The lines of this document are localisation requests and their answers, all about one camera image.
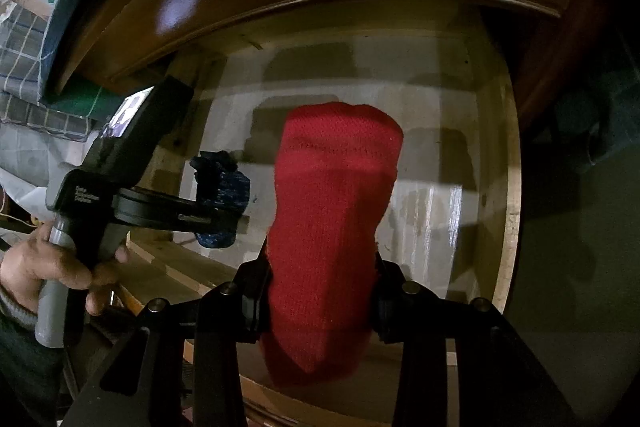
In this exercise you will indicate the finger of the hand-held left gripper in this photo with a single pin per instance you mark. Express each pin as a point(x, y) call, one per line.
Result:
point(165, 209)

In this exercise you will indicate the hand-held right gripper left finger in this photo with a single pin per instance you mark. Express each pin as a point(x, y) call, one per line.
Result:
point(252, 302)

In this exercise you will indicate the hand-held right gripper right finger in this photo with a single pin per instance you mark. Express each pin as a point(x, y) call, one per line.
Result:
point(385, 307)

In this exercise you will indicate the dark blue underwear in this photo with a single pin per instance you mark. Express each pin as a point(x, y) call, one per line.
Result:
point(227, 184)

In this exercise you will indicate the red knitted underwear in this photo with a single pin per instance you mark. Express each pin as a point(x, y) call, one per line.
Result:
point(330, 207)

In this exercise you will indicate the wooden drawer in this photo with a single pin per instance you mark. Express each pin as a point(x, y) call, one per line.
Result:
point(425, 157)

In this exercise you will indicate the person's left forearm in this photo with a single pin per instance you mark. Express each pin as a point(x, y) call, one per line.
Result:
point(25, 367)

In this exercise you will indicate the person's left hand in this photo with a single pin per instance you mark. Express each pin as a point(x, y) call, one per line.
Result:
point(45, 262)

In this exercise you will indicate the plaid cloth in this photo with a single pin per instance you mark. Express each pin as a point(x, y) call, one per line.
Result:
point(22, 52)

